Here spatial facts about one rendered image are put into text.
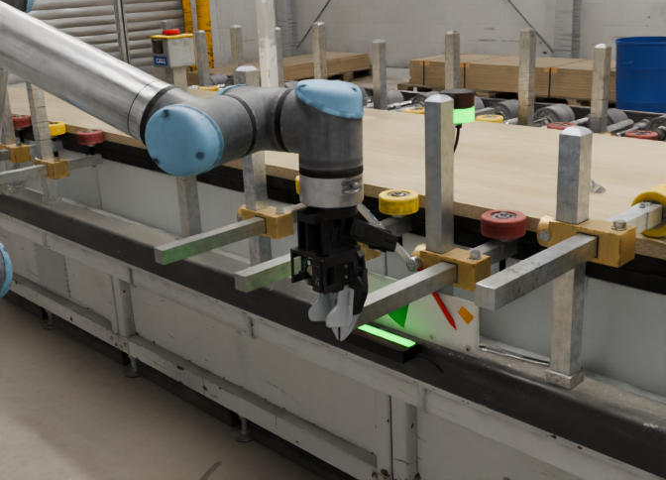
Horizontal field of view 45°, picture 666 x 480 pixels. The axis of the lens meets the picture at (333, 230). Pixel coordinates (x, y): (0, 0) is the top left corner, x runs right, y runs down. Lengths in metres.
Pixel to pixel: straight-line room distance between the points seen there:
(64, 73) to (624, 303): 0.98
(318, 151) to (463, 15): 8.98
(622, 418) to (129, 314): 1.96
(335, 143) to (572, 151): 0.35
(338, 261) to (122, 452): 1.58
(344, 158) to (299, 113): 0.08
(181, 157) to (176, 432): 1.70
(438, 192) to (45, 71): 0.65
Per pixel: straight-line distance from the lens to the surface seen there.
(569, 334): 1.31
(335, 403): 2.17
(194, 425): 2.67
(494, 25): 9.81
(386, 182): 1.76
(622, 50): 7.14
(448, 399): 1.55
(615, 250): 1.22
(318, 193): 1.10
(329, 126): 1.08
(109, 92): 1.11
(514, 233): 1.48
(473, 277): 1.37
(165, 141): 1.04
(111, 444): 2.65
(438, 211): 1.39
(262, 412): 2.38
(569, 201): 1.24
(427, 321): 1.47
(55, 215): 2.55
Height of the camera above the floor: 1.34
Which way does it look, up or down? 18 degrees down
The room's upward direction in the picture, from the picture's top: 3 degrees counter-clockwise
